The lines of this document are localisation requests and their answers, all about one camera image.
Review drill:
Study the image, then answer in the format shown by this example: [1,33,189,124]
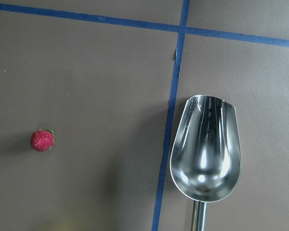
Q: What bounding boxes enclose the red strawberry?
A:
[30,129,55,152]

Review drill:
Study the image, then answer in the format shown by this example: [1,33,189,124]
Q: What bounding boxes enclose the steel scoop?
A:
[170,95,242,231]

